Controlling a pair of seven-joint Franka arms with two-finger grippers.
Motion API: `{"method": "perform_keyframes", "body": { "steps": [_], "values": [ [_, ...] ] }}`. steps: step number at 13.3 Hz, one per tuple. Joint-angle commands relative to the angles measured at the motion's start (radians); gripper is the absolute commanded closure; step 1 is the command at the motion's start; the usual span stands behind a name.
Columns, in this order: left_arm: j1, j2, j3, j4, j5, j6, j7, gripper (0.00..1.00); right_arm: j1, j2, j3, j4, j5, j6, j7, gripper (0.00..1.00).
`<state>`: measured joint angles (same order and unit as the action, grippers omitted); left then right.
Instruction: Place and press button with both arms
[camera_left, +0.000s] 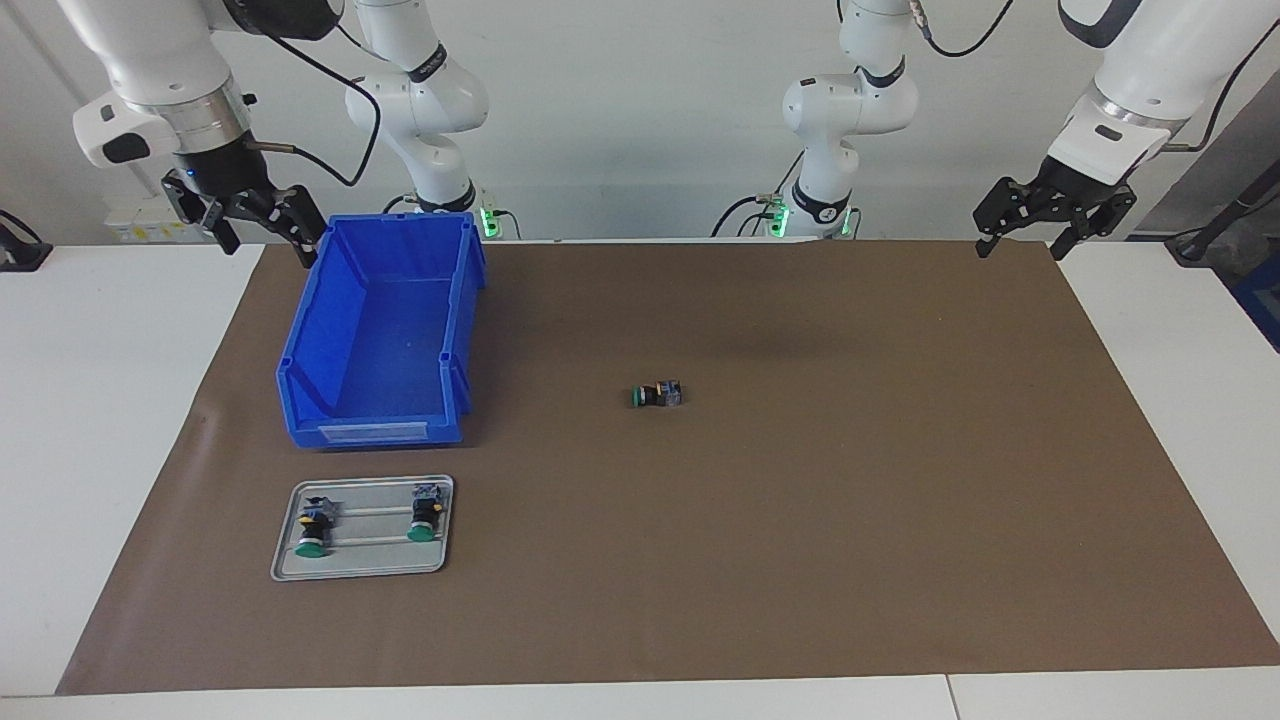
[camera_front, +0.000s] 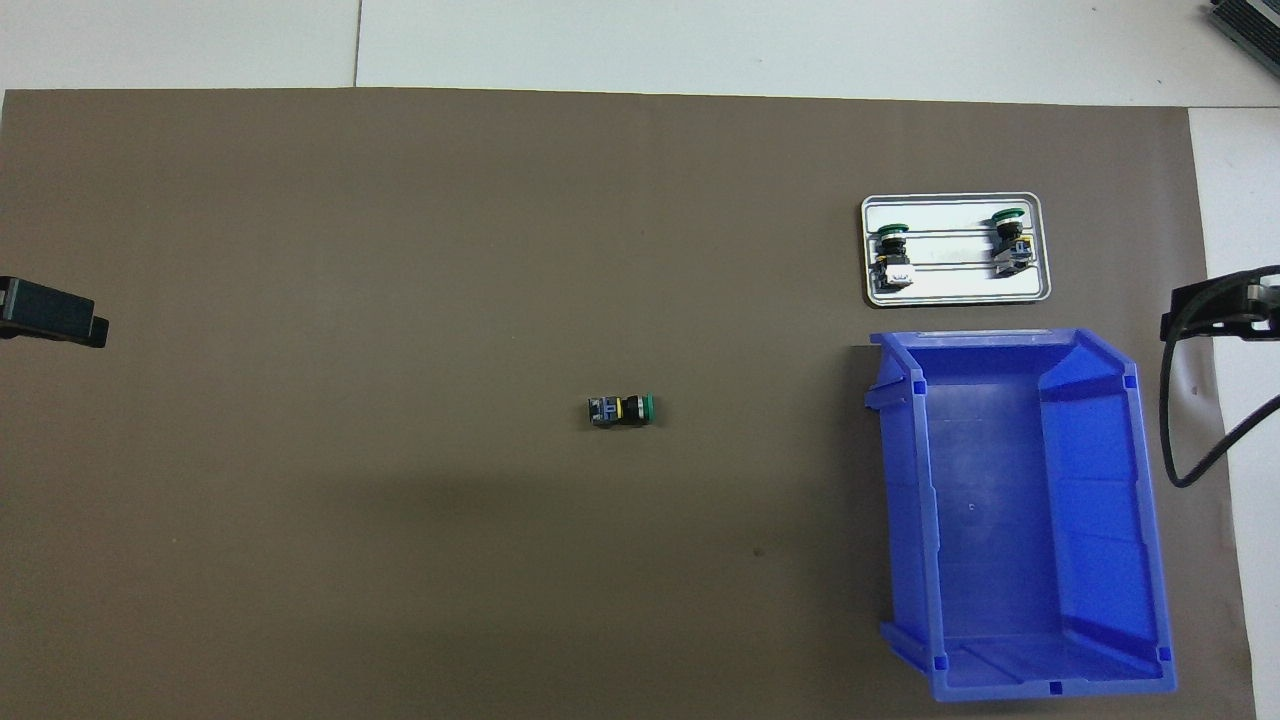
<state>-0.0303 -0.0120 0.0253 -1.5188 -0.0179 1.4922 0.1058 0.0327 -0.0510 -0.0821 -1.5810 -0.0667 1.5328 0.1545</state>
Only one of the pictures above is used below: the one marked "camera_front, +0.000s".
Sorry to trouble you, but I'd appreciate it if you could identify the blue plastic storage bin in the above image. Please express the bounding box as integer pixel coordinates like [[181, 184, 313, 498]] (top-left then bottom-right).
[[863, 327, 1179, 703]]

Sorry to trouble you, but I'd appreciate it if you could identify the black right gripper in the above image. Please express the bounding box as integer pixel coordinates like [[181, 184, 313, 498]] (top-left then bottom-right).
[[1160, 265, 1280, 343]]

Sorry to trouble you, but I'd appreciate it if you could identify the green push button yellow ring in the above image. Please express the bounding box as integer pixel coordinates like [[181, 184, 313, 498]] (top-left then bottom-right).
[[588, 392, 658, 429]]

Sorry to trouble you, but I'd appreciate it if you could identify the brown table mat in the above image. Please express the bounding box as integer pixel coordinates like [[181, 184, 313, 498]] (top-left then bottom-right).
[[0, 88, 1256, 720]]

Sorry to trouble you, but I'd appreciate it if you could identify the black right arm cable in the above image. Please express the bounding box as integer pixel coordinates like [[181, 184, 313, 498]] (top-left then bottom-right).
[[1158, 268, 1280, 489]]

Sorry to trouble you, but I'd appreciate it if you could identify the green push button white label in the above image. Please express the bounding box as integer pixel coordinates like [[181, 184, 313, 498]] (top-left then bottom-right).
[[870, 222, 916, 293]]

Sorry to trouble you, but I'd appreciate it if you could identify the silver metal tray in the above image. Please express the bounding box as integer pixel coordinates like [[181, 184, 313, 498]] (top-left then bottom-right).
[[861, 192, 1054, 308]]

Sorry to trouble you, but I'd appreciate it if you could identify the green push button grey block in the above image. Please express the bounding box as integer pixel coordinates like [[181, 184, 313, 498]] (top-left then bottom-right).
[[990, 207, 1033, 278]]

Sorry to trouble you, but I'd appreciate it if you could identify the grey ribbed device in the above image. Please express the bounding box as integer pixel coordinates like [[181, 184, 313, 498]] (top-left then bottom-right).
[[1205, 0, 1280, 63]]

